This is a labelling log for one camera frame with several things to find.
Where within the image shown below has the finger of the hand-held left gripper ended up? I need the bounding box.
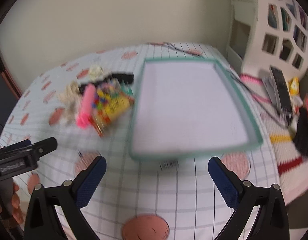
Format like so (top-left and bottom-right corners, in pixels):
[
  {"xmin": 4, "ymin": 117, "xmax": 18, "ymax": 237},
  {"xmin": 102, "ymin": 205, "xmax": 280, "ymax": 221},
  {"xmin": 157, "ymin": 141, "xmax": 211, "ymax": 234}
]
[
  {"xmin": 0, "ymin": 139, "xmax": 32, "ymax": 155},
  {"xmin": 29, "ymin": 137, "xmax": 58, "ymax": 162}
]

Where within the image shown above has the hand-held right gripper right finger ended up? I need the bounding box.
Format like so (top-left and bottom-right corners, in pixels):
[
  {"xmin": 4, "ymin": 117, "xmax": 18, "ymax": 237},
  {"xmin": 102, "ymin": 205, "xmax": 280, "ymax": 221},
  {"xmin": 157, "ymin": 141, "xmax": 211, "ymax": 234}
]
[{"xmin": 208, "ymin": 156, "xmax": 290, "ymax": 240}]

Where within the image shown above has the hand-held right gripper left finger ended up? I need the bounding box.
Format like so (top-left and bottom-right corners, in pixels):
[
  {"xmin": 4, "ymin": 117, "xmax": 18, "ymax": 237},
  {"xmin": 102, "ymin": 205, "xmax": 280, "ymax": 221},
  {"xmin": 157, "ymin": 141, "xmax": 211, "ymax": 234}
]
[{"xmin": 23, "ymin": 155, "xmax": 107, "ymax": 240}]

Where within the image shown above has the cream lace cloth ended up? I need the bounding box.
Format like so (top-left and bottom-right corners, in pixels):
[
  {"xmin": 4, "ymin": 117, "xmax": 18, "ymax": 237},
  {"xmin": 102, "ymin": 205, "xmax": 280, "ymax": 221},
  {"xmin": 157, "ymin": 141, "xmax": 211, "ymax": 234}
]
[{"xmin": 58, "ymin": 81, "xmax": 82, "ymax": 125}]

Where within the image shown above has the pink hair roller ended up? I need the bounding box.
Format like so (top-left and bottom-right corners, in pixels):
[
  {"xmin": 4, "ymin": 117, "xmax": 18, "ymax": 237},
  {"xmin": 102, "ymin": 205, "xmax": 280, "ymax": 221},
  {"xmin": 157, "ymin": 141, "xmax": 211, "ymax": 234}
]
[{"xmin": 76, "ymin": 84, "xmax": 97, "ymax": 129}]

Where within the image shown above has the black jointed toy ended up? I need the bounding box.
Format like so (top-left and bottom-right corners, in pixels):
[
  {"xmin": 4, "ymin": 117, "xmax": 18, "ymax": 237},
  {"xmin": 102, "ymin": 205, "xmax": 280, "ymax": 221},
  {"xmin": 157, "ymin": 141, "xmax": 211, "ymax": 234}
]
[{"xmin": 78, "ymin": 76, "xmax": 113, "ymax": 94}]

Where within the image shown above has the yellow snack packet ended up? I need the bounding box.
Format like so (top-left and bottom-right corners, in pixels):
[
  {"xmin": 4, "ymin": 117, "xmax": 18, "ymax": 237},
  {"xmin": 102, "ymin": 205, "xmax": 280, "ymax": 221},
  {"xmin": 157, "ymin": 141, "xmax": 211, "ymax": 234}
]
[{"xmin": 93, "ymin": 92, "xmax": 134, "ymax": 138}]

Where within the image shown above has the colourful block toy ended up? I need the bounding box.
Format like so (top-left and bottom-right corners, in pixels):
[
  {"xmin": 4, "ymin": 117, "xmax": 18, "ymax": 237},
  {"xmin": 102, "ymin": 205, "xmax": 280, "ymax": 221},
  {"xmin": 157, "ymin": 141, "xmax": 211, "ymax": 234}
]
[{"xmin": 95, "ymin": 83, "xmax": 121, "ymax": 110}]

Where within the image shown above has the teal-edged white cardboard box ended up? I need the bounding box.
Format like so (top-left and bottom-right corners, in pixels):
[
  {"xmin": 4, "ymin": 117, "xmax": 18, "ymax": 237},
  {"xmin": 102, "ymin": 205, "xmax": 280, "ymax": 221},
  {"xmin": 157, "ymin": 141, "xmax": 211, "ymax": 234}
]
[{"xmin": 129, "ymin": 57, "xmax": 264, "ymax": 162}]

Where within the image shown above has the green plastic trinket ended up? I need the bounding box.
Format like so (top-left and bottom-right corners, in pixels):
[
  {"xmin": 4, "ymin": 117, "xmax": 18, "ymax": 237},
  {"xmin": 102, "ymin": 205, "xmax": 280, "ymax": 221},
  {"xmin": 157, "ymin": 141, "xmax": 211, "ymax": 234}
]
[{"xmin": 120, "ymin": 85, "xmax": 134, "ymax": 98}]

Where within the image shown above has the person's left hand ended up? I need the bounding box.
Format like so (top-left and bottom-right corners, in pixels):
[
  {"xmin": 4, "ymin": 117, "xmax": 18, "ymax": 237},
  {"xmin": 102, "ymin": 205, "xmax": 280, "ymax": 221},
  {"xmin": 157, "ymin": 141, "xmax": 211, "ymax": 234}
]
[{"xmin": 0, "ymin": 182, "xmax": 25, "ymax": 228}]

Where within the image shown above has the dark wooden furniture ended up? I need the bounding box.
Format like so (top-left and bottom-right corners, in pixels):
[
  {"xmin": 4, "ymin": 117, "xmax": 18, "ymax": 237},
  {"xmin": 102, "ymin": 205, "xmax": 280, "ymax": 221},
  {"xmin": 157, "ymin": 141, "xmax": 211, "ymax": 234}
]
[{"xmin": 0, "ymin": 35, "xmax": 22, "ymax": 143}]

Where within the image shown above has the fruit print checked tablecloth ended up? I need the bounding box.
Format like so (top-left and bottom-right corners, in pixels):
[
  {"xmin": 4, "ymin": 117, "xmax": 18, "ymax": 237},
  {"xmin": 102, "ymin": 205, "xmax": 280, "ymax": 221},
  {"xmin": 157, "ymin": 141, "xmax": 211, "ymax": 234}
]
[{"xmin": 0, "ymin": 42, "xmax": 282, "ymax": 240}]

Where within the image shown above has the pink white crocheted mat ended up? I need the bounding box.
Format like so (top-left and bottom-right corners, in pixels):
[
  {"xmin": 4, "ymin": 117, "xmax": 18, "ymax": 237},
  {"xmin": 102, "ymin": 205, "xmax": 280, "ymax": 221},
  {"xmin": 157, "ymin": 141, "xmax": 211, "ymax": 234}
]
[{"xmin": 240, "ymin": 72, "xmax": 308, "ymax": 205}]

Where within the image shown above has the black cloth item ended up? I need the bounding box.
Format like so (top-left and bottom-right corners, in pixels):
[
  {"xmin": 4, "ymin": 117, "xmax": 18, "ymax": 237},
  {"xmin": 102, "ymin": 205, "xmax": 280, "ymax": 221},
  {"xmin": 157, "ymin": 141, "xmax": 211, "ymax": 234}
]
[{"xmin": 292, "ymin": 107, "xmax": 308, "ymax": 158}]

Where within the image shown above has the grey phone stand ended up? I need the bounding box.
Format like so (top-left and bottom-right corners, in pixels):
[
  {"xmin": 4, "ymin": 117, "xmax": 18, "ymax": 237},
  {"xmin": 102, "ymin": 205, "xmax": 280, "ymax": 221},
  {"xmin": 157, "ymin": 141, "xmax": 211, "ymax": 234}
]
[{"xmin": 262, "ymin": 76, "xmax": 279, "ymax": 108}]

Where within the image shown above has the black smartphone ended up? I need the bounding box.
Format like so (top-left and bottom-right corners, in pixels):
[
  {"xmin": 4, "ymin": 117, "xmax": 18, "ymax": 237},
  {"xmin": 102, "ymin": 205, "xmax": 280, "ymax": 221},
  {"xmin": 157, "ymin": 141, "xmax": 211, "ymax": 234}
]
[{"xmin": 270, "ymin": 66, "xmax": 293, "ymax": 113}]

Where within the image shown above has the small yellow snack pack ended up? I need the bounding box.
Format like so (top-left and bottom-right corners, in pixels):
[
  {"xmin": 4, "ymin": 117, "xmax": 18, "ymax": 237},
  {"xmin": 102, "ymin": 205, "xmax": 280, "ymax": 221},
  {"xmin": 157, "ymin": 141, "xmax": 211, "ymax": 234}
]
[{"xmin": 289, "ymin": 77, "xmax": 300, "ymax": 97}]

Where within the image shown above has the white lattice panel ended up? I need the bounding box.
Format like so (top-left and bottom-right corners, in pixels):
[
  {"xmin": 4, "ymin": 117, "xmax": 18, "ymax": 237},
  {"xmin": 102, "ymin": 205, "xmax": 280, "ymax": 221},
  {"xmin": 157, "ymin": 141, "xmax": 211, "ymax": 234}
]
[{"xmin": 240, "ymin": 0, "xmax": 308, "ymax": 80}]

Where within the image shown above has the white tiered storage rack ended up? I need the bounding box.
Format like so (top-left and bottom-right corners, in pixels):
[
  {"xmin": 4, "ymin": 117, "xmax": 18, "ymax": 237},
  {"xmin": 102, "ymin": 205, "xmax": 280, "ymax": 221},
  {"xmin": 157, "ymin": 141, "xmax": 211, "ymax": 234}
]
[{"xmin": 226, "ymin": 0, "xmax": 259, "ymax": 65}]

